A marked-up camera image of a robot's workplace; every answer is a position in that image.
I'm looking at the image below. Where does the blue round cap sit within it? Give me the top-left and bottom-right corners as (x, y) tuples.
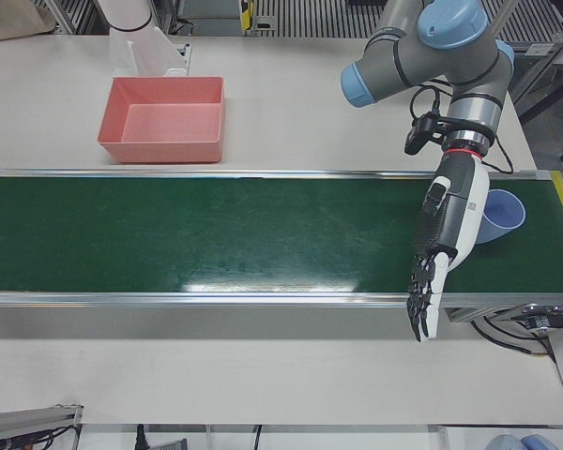
(520, 433), (559, 450)

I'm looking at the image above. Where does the blue plastic cup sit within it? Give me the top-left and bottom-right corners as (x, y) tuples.
(473, 188), (527, 246)

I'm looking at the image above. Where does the pink plastic box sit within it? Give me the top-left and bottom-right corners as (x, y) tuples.
(97, 76), (226, 165)

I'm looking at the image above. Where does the yellow black safety marker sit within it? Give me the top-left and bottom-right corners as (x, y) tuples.
(237, 0), (257, 35)

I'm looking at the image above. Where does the green conveyor belt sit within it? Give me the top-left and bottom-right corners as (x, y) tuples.
(0, 168), (563, 324)

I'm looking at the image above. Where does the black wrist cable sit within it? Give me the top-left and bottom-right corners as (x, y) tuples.
(408, 79), (516, 175)

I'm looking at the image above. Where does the grey cable bundle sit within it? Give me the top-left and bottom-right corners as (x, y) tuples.
(471, 313), (553, 357)

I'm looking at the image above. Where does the black device with lights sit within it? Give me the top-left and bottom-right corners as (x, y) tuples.
(515, 302), (563, 332)

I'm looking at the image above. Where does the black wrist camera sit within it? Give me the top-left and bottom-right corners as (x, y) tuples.
(403, 114), (440, 156)

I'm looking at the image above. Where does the aluminium profile beam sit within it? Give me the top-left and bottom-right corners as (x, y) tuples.
(0, 401), (85, 450)

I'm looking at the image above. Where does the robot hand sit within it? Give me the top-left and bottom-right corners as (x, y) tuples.
(405, 148), (493, 344)

